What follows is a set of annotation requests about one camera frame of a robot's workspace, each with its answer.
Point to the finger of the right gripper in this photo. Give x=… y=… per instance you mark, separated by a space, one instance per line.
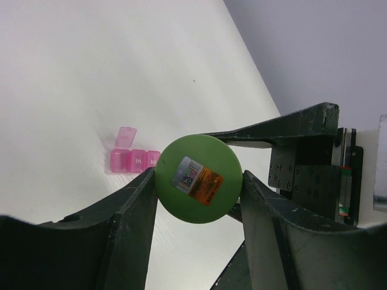
x=236 y=274

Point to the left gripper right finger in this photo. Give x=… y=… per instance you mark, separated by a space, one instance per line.
x=290 y=247

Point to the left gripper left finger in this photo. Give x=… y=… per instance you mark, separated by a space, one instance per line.
x=104 y=246

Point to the green pill bottle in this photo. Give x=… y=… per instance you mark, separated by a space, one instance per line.
x=198 y=179

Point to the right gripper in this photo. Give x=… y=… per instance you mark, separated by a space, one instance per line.
x=312 y=162

